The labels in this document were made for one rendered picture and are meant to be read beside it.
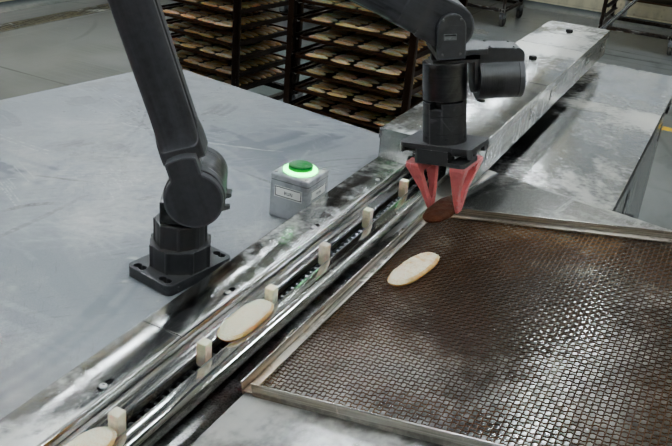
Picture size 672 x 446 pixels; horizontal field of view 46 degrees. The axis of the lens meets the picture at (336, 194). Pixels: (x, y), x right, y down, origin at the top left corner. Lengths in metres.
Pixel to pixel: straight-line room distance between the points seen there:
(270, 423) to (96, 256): 0.50
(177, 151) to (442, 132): 0.34
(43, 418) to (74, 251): 0.41
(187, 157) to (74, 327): 0.25
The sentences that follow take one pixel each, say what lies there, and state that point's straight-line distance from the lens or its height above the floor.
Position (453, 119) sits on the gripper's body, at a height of 1.07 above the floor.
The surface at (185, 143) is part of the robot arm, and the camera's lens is 1.02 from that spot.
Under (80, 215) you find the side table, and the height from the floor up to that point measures 0.82.
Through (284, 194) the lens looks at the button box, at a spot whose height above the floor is 0.86.
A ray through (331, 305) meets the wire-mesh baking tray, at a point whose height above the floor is 0.89.
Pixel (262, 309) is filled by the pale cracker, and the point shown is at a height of 0.86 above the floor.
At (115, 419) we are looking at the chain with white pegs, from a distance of 0.82.
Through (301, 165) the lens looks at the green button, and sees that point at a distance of 1.27.
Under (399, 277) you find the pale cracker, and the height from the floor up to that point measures 0.90.
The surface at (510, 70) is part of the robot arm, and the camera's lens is 1.03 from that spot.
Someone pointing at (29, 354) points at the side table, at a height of 0.82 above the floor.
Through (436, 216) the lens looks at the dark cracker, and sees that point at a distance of 1.05.
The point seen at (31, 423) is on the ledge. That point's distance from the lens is 0.83.
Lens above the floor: 1.39
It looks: 24 degrees down
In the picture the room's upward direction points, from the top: 5 degrees clockwise
